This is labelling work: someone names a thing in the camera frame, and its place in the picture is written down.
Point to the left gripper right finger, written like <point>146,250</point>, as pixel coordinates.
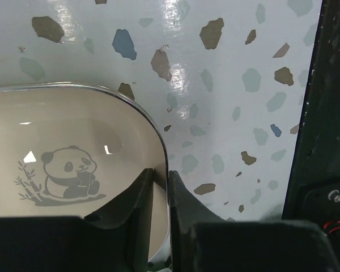
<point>203,241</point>

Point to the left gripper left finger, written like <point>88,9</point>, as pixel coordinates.
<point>116,237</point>

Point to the cream square plate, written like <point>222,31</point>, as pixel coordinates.
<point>69,148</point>

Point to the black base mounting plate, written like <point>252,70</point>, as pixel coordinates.
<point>313,192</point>

